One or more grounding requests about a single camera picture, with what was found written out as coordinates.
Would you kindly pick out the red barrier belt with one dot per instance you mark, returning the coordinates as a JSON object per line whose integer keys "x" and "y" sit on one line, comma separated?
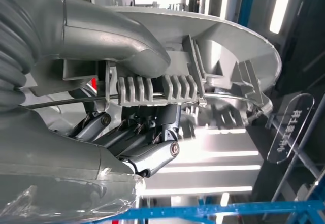
{"x": 94, "y": 84}

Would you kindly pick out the blue metal shelf rack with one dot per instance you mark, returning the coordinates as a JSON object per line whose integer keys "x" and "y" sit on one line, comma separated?
{"x": 203, "y": 210}

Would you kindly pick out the clear acrylic sign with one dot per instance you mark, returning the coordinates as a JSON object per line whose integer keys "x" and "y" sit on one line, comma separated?
{"x": 292, "y": 128}

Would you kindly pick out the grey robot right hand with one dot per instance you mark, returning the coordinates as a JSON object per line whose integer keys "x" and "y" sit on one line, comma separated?
{"x": 50, "y": 168}

